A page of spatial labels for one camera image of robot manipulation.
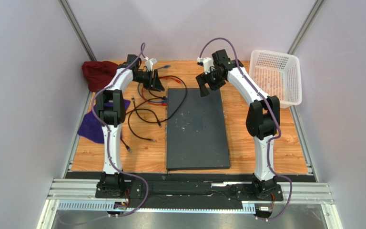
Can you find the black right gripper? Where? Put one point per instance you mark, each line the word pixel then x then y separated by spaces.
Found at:
pixel 210 82

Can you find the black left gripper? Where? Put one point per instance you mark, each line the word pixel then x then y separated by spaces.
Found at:
pixel 155 83

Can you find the dark grey network switch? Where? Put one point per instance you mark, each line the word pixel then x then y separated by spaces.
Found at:
pixel 196 135

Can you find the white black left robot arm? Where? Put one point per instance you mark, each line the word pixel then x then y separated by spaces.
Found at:
pixel 110 111

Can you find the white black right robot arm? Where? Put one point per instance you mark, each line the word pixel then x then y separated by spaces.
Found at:
pixel 263 118

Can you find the dark red cloth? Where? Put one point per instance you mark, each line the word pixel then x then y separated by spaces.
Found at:
pixel 98 74

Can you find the white plastic basket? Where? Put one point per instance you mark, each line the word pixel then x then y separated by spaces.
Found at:
pixel 278 74

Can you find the purple cloth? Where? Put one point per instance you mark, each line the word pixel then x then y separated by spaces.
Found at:
pixel 91 128

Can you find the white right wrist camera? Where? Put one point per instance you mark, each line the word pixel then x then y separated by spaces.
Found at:
pixel 207 64

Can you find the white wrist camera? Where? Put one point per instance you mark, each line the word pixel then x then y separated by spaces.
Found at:
pixel 149 63
pixel 207 64

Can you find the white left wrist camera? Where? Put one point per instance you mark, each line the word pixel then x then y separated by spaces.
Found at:
pixel 149 63

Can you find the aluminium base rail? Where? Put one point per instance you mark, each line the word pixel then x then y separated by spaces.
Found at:
pixel 70 194

